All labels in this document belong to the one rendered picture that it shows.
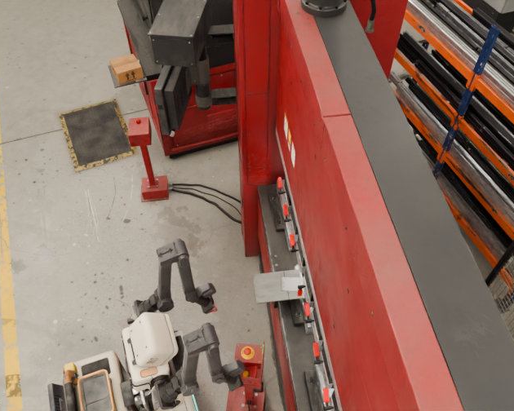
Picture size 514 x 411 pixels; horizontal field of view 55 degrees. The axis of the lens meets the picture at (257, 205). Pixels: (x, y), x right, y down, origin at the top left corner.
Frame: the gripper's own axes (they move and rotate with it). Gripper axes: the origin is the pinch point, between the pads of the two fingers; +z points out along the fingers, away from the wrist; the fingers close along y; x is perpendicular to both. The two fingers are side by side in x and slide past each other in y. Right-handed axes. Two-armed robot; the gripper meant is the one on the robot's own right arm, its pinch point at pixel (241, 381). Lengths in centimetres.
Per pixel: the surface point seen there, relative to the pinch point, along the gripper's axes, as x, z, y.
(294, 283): -41, 20, 40
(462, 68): -203, 60, 134
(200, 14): -77, -67, 166
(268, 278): -30, 15, 48
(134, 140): 22, 17, 213
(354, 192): -93, -99, -4
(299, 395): -17.7, 22.6, -13.3
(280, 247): -40, 34, 73
